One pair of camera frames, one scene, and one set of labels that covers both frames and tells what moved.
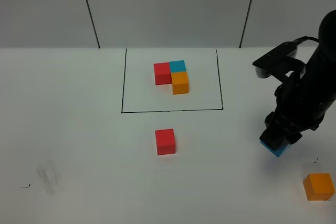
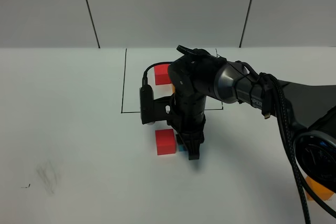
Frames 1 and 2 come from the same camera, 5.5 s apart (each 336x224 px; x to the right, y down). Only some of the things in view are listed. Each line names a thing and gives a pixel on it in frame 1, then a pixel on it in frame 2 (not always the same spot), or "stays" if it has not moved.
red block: (165, 141) stays
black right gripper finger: (273, 139) -> (193, 147)
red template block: (163, 74) stays
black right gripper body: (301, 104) -> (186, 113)
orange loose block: (318, 187) stays
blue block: (278, 152) -> (181, 148)
